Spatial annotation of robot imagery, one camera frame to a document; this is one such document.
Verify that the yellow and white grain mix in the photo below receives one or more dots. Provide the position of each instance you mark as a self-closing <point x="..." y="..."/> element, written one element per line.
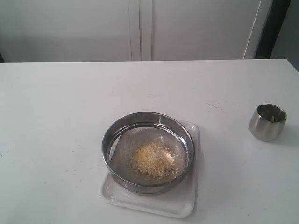
<point x="155" y="161"/>

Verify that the small steel cup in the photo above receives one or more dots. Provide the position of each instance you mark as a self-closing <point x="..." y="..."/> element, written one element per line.
<point x="267" y="122"/>

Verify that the round steel mesh sieve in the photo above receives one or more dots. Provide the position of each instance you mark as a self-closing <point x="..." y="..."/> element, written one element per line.
<point x="132" y="131"/>

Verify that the white square plastic tray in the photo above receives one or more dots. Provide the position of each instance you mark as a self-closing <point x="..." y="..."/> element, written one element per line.
<point x="176" y="203"/>

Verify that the white cabinet with doors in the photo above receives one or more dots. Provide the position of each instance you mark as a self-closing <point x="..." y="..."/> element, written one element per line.
<point x="130" y="30"/>

